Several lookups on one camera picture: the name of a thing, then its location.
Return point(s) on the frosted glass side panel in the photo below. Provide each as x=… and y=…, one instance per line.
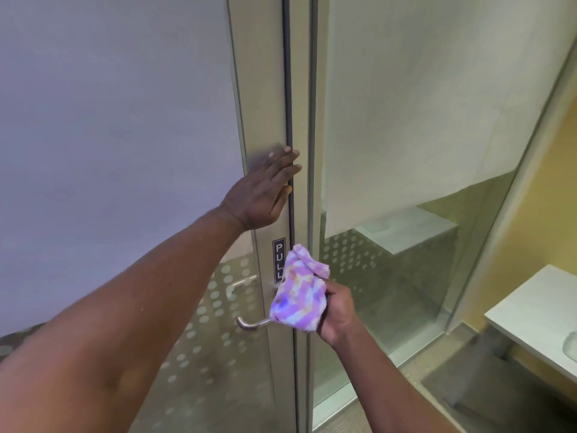
x=405, y=108

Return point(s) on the aluminium partition post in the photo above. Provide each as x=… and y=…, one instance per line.
x=509, y=220

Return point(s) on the black door sign plate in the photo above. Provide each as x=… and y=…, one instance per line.
x=279, y=259

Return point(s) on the person's right hand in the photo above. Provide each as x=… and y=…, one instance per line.
x=339, y=313

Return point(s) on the person's left thumb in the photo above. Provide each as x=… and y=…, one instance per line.
x=281, y=200

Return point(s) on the person's left hand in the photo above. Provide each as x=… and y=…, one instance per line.
x=254, y=198

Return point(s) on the person's right forearm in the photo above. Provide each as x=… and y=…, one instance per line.
x=387, y=392

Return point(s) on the person's left middle finger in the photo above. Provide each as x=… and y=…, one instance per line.
x=286, y=159

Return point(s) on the person's left forearm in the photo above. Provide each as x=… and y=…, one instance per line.
x=112, y=333

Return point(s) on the person's right thumb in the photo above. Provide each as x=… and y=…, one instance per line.
x=332, y=290

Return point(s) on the black rubber door seal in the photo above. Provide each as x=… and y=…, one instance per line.
x=288, y=85

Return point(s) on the white table behind glass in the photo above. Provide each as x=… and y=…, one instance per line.
x=405, y=229

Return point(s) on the purple tie-dye cleaning cloth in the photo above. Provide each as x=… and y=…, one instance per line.
x=300, y=293

